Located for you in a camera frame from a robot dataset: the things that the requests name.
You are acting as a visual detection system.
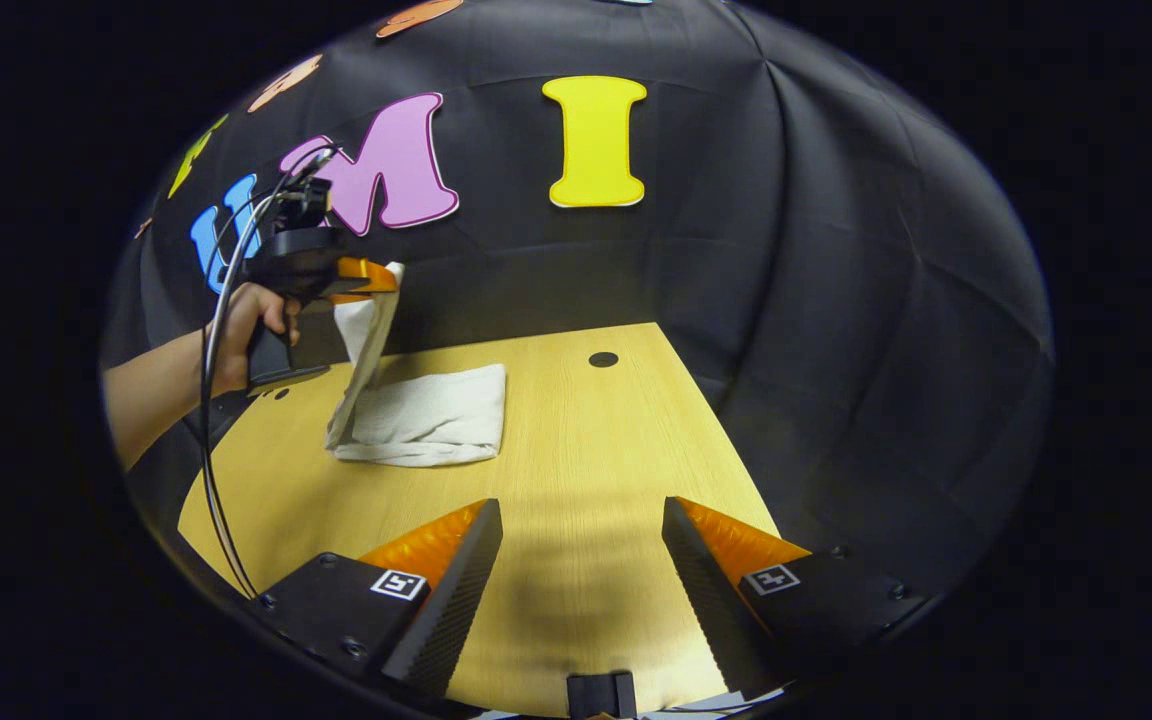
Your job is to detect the black backdrop cloth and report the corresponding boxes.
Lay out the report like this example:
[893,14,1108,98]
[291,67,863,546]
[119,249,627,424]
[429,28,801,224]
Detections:
[101,0,1055,601]

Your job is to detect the black table edge bracket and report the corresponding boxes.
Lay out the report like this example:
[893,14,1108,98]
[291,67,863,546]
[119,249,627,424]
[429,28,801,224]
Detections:
[566,672,639,720]

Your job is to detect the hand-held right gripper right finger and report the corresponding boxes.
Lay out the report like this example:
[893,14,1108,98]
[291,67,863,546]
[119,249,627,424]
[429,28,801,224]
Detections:
[662,496,932,701]

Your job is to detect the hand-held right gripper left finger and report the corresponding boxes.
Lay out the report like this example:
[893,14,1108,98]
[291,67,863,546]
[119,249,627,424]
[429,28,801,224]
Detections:
[254,498,504,701]

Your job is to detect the white jeans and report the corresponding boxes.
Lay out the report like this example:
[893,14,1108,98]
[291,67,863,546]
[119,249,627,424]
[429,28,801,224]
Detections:
[324,262,507,468]

